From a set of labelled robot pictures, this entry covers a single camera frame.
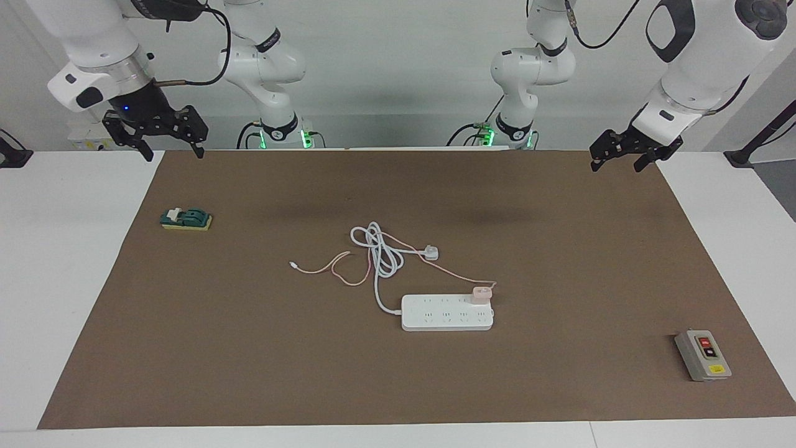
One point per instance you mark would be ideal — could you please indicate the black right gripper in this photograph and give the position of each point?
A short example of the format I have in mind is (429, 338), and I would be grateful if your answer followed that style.
(146, 109)

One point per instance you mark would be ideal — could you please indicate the black clamp stand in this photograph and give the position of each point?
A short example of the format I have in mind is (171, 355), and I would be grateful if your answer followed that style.
(743, 155)
(12, 155)

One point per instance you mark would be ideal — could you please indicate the pink charger block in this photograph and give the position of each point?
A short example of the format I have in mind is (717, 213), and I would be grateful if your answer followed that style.
(482, 295)

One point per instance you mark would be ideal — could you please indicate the white wall box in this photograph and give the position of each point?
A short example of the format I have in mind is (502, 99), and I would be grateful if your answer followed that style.
(81, 142)

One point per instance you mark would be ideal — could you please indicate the brown table mat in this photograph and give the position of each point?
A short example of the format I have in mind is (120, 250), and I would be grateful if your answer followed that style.
(249, 373)

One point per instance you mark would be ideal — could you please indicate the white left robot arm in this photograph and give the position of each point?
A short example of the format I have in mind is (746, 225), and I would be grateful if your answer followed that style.
(703, 50)

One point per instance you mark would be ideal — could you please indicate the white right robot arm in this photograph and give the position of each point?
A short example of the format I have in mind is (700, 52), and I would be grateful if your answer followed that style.
(93, 37)

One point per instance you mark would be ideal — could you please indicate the green knife switch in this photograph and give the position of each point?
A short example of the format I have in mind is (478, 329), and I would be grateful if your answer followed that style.
(189, 218)

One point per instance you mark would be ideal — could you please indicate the grey on-off switch box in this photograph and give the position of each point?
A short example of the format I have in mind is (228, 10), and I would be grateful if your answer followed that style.
(703, 354)

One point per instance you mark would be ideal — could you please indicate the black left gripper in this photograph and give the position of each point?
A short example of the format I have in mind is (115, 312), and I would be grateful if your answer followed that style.
(650, 142)

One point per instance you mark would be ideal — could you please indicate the white power strip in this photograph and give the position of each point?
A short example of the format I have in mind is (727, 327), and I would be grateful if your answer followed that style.
(441, 314)

